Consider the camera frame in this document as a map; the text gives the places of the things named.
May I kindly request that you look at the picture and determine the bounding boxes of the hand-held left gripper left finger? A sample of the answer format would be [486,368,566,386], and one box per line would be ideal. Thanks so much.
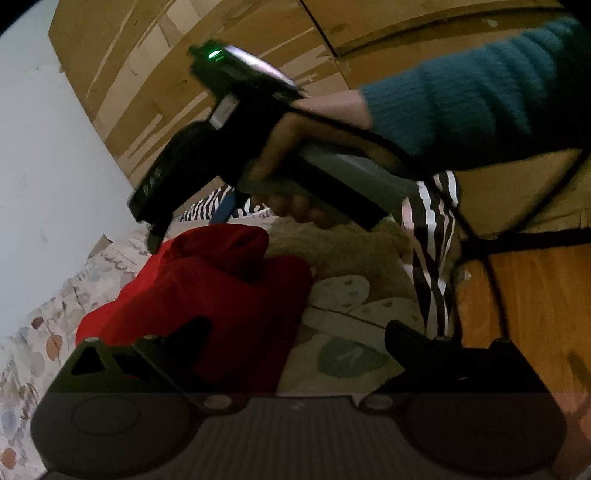
[46,316,241,411]

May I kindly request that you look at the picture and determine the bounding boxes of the person's right forearm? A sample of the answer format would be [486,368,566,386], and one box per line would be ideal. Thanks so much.
[358,17,591,175]

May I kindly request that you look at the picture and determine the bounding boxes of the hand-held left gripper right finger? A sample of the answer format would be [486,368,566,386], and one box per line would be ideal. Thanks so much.
[364,319,552,411]

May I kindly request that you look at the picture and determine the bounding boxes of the red knit sweater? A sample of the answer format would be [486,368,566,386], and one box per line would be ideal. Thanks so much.
[75,225,315,395]

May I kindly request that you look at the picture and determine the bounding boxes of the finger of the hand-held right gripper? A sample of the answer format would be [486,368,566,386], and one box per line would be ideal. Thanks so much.
[210,190,240,227]
[147,217,175,254]

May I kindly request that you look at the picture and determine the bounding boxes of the black strap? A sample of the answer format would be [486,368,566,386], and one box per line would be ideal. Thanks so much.
[457,152,591,266]

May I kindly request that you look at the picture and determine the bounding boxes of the floral print bedsheet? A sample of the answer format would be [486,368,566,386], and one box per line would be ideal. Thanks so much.
[0,208,428,480]

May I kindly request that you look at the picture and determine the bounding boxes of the wooden wardrobe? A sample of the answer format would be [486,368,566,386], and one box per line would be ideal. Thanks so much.
[48,0,591,241]

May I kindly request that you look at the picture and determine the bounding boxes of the black cable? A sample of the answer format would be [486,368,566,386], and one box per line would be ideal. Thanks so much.
[295,102,513,344]

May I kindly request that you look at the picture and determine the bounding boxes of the person's right hand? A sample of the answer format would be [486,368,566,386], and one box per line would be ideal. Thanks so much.
[247,89,376,230]

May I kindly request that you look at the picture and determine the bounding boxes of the zebra striped cloth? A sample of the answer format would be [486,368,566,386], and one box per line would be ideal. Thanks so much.
[178,170,462,342]

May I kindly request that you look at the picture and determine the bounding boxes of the beige blanket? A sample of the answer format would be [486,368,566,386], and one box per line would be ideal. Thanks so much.
[265,215,416,305]

